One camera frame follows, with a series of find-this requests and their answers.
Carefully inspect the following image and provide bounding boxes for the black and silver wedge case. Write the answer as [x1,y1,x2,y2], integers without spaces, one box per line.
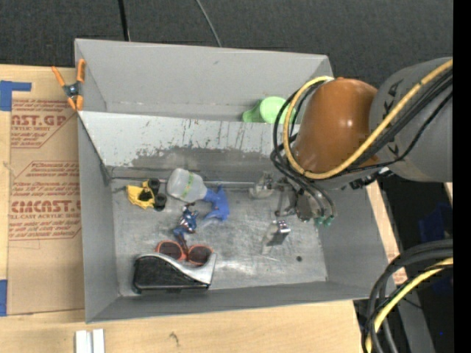
[131,252,218,295]

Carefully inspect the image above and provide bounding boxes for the blue and red toy figure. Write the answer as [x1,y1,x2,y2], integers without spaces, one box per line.
[171,204,200,246]

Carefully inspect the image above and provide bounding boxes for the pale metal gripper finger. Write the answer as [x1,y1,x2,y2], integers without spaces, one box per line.
[249,172,275,199]
[261,218,292,256]

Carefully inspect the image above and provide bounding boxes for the orange sunglasses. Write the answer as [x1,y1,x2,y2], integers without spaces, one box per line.
[154,239,215,267]

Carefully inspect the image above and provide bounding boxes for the yellow toy with black wheels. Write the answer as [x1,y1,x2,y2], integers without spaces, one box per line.
[125,177,169,213]

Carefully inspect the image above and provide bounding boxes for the brown cardboard board red print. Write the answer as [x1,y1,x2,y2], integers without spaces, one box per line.
[0,63,86,316]

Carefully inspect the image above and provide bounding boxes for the green plastic cup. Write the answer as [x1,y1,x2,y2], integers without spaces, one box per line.
[241,96,296,125]

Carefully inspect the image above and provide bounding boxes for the grey metal bin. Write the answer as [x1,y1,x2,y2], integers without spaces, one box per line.
[74,38,392,324]

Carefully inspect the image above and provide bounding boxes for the clear plastic bottle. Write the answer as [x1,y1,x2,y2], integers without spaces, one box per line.
[166,167,208,204]

